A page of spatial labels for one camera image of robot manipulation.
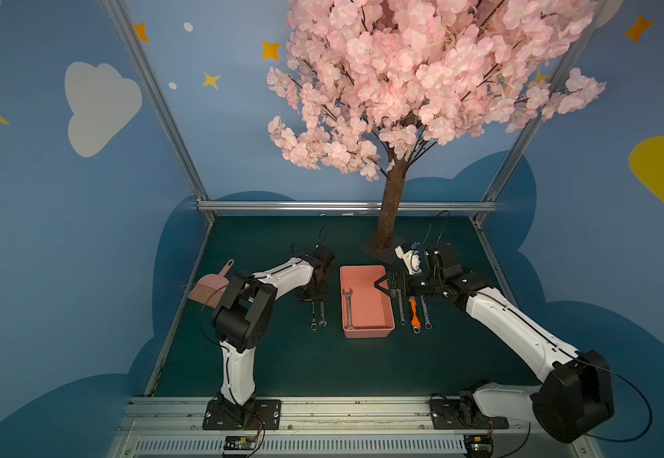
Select pink plastic storage box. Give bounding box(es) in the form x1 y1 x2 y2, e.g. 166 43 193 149
340 265 396 339

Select small chrome combination wrench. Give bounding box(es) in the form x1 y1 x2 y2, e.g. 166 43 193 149
396 290 406 326

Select large chrome wrench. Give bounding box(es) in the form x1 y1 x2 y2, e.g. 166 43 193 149
343 288 354 330

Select orange handled adjustable wrench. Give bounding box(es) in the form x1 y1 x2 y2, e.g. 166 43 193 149
408 296 422 335

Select long chrome combination wrench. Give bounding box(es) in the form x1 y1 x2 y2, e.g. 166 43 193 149
421 296 433 330

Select chrome end wrench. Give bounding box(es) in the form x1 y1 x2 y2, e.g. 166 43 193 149
320 302 327 328

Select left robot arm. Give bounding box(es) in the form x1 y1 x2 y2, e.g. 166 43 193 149
212 245 335 410

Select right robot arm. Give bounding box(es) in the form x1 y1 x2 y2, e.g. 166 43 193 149
374 265 614 444

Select pink dustpan brush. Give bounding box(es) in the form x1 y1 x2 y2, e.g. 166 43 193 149
188 260 235 308

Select right green circuit board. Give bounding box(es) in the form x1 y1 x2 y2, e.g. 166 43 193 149
464 435 493 458

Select green circuit board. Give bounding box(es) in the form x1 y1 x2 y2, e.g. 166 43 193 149
464 435 493 458
223 436 258 453

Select pink artificial cherry tree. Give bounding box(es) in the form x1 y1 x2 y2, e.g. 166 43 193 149
267 0 605 263

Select left green circuit board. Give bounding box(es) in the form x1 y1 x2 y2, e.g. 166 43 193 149
223 436 258 453

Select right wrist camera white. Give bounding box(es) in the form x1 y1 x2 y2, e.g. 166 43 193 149
394 244 422 276

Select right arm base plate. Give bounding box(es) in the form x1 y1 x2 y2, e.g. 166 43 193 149
429 396 509 431

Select aluminium frame back bar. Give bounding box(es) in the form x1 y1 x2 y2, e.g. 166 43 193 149
197 200 497 213

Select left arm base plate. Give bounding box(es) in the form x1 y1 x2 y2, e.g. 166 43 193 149
201 397 282 431

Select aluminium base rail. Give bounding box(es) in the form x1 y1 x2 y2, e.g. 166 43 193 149
108 395 603 457

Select aluminium frame right post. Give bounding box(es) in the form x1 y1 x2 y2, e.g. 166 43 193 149
471 0 608 224

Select aluminium frame post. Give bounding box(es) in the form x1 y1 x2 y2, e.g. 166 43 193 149
102 0 217 224
471 0 608 224

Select aluminium frame left post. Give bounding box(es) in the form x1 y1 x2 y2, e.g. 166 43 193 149
102 0 217 224

